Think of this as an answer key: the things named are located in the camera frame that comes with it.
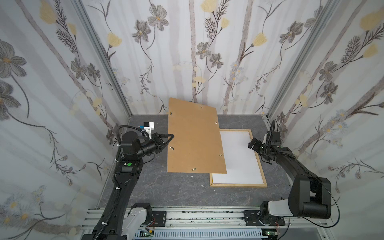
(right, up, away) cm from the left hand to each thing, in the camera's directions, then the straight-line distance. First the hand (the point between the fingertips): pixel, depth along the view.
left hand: (171, 133), depth 66 cm
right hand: (+46, -7, +24) cm, 52 cm away
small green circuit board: (-15, -50, +7) cm, 53 cm away
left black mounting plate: (-7, -43, +8) cm, 44 cm away
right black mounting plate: (+39, -43, +7) cm, 59 cm away
